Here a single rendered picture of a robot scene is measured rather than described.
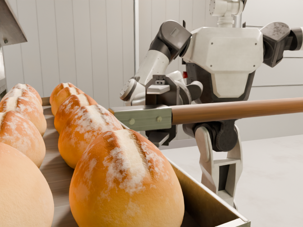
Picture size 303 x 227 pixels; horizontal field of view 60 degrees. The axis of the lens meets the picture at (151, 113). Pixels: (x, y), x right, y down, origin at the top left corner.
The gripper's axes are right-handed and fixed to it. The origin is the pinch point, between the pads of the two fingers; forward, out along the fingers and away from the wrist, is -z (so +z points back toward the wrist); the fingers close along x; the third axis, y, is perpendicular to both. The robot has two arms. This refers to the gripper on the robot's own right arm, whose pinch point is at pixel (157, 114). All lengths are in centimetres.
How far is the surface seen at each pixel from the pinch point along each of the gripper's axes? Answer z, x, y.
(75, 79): 263, 15, 156
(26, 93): -5.9, -3.6, 19.3
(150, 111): -5.1, -1.6, -0.1
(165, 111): -3.8, -1.4, -2.0
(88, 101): -10.9, -3.6, 6.6
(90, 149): -27.4, -3.4, -1.4
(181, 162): 278, 120, 23
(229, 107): 3.4, -1.0, -11.6
